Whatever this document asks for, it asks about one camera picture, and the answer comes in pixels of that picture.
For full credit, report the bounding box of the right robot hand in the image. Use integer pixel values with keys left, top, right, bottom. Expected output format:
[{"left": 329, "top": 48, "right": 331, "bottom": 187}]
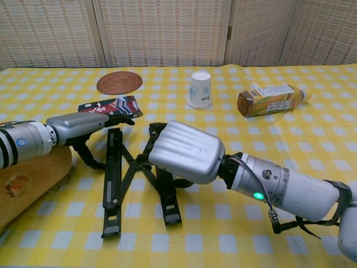
[{"left": 136, "top": 119, "right": 226, "bottom": 188}]

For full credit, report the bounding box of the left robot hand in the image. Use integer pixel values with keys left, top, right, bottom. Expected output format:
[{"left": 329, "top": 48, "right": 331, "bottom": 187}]
[{"left": 46, "top": 113, "right": 136, "bottom": 170}]

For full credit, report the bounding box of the black folding stand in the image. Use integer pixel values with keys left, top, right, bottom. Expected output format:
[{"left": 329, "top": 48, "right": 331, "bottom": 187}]
[{"left": 100, "top": 122, "right": 184, "bottom": 240}]

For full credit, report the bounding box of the black red snack packet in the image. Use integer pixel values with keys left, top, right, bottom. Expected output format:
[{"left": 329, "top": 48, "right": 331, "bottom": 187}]
[{"left": 77, "top": 95, "right": 144, "bottom": 118}]

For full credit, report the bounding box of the round brown woven coaster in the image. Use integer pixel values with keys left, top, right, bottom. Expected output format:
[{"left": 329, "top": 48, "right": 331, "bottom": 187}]
[{"left": 97, "top": 71, "right": 143, "bottom": 95}]

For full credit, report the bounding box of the white paper cup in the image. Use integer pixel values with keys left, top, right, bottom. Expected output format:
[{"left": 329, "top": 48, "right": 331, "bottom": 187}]
[{"left": 186, "top": 71, "right": 213, "bottom": 110}]

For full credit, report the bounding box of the orange plush toy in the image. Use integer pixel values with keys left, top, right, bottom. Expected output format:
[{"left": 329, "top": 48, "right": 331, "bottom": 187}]
[{"left": 0, "top": 146, "right": 74, "bottom": 232}]

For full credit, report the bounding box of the tea bottle with yellow label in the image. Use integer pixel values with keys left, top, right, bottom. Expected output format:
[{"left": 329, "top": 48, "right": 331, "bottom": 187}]
[{"left": 237, "top": 84, "right": 312, "bottom": 118}]

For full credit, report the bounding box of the yellow white checked tablecloth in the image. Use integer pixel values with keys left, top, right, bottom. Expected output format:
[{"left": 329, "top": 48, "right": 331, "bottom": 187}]
[{"left": 0, "top": 64, "right": 357, "bottom": 268}]

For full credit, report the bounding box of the woven folding screen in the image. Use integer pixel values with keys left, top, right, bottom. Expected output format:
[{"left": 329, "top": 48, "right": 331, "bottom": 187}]
[{"left": 0, "top": 0, "right": 357, "bottom": 69}]

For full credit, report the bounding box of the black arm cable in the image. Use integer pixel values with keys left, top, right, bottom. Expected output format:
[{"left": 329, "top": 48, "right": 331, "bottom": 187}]
[{"left": 267, "top": 209, "right": 342, "bottom": 240}]

